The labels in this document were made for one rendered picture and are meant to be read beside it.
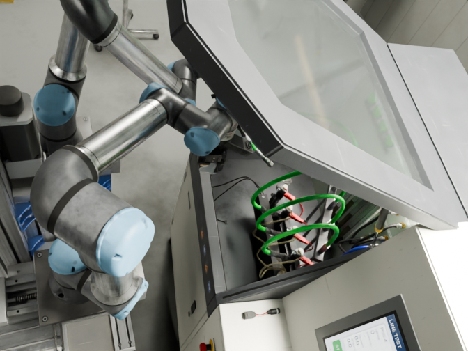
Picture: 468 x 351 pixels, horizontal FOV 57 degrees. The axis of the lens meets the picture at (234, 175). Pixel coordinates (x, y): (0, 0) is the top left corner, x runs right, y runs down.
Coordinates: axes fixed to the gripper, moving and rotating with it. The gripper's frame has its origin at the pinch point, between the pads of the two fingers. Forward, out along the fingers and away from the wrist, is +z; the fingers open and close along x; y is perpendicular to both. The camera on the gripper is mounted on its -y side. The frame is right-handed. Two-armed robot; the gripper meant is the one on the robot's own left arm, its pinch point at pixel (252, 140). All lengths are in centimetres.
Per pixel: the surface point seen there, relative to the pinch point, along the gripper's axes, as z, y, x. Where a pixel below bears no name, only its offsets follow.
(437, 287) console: 21, -56, 45
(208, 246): 27.3, 19.7, 22.6
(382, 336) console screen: 35, -41, 48
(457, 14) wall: 44, -61, -240
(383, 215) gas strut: 7, -46, 37
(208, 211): 20.3, 22.1, 11.2
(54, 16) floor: -61, 199, -139
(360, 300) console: 33, -35, 40
